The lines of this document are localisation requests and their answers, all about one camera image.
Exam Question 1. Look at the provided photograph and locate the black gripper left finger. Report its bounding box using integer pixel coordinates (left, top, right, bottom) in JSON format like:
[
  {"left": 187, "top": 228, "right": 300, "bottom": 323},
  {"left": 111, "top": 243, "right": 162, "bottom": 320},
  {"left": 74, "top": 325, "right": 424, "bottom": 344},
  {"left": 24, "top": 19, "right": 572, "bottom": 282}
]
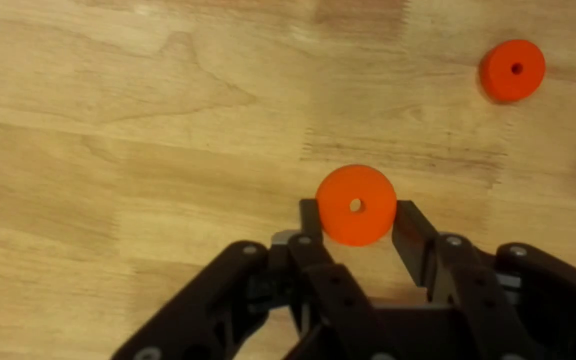
[{"left": 111, "top": 199, "right": 397, "bottom": 360}]

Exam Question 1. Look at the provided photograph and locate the orange disc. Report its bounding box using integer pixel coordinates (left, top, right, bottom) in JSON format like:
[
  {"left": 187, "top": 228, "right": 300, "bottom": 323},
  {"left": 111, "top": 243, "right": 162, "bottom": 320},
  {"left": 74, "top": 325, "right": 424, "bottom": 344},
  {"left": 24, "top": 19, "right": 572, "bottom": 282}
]
[
  {"left": 316, "top": 164, "right": 397, "bottom": 245},
  {"left": 479, "top": 39, "right": 547, "bottom": 101}
]

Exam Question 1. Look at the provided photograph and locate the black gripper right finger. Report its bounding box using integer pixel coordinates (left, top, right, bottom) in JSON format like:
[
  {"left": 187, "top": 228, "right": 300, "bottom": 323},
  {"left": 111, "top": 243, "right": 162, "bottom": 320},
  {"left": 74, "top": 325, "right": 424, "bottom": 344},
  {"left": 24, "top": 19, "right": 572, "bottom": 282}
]
[{"left": 391, "top": 199, "right": 576, "bottom": 360}]

